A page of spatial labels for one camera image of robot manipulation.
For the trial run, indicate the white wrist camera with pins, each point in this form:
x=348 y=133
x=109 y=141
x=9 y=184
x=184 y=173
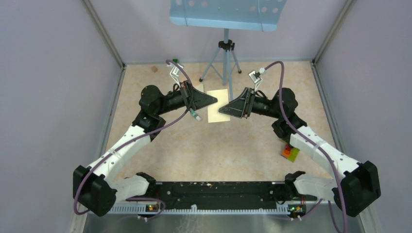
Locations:
x=174 y=73
x=256 y=77

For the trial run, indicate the colourful toy block stack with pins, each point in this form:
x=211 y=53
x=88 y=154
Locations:
x=290 y=153

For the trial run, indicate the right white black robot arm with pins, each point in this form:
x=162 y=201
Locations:
x=353 y=185

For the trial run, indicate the blue music stand tray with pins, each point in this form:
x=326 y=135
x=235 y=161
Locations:
x=251 y=15

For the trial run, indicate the grey slotted cable duct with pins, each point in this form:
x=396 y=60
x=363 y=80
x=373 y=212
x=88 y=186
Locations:
x=142 y=209

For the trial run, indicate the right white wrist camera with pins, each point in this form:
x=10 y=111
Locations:
x=256 y=77

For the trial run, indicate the grey tripod stand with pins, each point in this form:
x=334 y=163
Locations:
x=229 y=63

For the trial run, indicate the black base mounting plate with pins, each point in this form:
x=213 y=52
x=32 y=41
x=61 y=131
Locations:
x=219 y=195

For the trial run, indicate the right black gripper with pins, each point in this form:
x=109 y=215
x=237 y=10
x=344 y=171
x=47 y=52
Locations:
x=244 y=102

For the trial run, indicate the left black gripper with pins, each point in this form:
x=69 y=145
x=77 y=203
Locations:
x=194 y=98

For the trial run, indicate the green white glue stick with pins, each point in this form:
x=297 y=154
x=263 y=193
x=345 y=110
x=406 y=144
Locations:
x=195 y=115

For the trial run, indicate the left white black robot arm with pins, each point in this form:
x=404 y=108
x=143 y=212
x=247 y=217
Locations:
x=95 y=187

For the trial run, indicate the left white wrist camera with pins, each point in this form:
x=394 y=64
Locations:
x=174 y=73

